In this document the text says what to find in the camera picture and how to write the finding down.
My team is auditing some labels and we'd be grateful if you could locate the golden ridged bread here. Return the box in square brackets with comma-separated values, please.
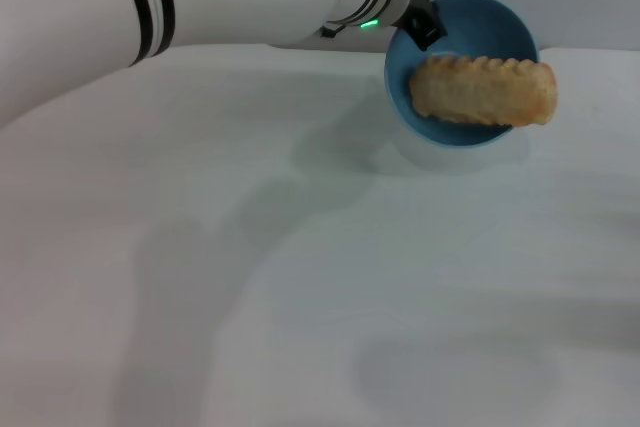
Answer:
[408, 54, 558, 127]

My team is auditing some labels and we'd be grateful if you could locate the blue bowl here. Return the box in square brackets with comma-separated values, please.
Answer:
[383, 0, 541, 171]

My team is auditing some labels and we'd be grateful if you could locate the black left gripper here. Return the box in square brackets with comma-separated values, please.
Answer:
[398, 0, 447, 51]

